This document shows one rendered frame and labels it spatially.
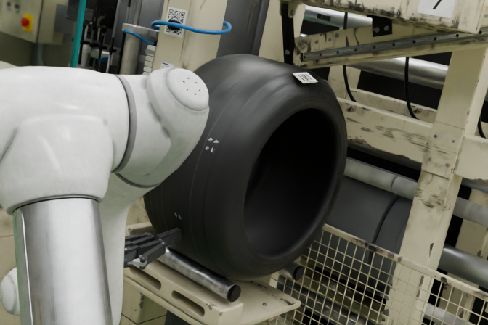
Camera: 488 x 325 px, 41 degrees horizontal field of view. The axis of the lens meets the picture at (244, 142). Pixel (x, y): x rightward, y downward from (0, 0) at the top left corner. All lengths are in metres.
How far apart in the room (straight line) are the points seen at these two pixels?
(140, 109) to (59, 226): 0.18
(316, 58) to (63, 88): 1.29
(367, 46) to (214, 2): 0.45
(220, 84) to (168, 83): 0.73
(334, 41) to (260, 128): 0.57
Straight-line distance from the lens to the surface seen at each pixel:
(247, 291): 1.92
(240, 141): 1.46
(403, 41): 1.86
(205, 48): 1.84
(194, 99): 0.84
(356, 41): 1.94
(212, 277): 1.67
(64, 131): 0.78
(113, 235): 1.09
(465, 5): 1.68
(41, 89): 0.79
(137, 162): 0.86
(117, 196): 1.00
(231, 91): 1.53
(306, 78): 1.60
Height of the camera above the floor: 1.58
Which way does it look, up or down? 11 degrees down
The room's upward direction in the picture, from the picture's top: 12 degrees clockwise
